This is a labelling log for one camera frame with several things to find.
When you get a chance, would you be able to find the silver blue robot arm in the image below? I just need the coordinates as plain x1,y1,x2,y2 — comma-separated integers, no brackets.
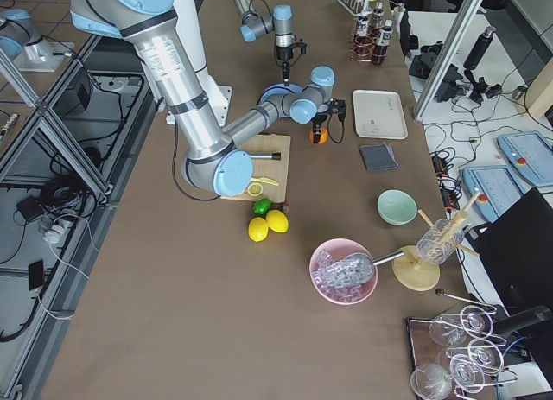
233,0,307,86
71,0,334,196

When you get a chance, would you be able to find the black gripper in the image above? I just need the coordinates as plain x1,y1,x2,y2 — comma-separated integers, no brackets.
312,98,346,139
274,35,307,86

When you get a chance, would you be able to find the lemon half slice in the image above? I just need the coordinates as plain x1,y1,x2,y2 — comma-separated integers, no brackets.
246,181,264,197

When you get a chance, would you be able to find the blue plate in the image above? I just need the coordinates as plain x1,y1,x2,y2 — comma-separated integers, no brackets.
257,83,303,105

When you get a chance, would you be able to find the green lime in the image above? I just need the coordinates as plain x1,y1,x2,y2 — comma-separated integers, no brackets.
253,198,272,216

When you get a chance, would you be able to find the yellow lemon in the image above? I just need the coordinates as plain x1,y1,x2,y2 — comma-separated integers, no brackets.
248,217,269,243
265,209,289,233

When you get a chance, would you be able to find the blue teach pendant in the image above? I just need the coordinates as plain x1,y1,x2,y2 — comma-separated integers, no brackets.
461,165,526,222
497,131,552,187

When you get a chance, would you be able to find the clear glass on stand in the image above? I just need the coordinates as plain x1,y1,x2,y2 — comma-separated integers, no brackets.
416,219,464,265

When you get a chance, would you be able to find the wooden cutting board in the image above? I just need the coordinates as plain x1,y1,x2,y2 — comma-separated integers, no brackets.
223,134,291,203

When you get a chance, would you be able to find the dark sauce bottle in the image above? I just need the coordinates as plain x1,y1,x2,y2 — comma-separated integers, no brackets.
372,20,393,66
371,2,384,35
353,12,370,53

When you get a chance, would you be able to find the wine glass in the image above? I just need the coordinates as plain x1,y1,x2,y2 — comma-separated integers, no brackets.
410,364,453,400
429,314,467,346

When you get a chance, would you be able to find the copper wire bottle holder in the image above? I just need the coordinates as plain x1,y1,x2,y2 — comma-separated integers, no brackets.
350,9,393,66

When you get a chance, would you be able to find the pink bowl with ice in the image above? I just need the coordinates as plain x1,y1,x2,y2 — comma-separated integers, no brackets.
309,238,378,305

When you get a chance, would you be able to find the orange fruit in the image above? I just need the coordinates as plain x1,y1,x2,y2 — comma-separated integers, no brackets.
309,128,328,144

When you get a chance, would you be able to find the wooden glass stand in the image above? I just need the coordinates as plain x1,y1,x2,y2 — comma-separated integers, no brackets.
391,191,480,291

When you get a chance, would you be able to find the green bowl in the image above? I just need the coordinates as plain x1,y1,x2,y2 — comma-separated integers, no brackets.
377,189,417,225

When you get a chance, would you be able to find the grey folded cloth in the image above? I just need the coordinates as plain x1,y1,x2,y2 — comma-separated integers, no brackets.
359,143,398,172

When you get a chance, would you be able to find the beige plastic tray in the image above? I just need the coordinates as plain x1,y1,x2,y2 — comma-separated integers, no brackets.
353,89,408,140

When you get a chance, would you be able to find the metal ice scoop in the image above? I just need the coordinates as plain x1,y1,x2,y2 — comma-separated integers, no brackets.
340,251,404,286

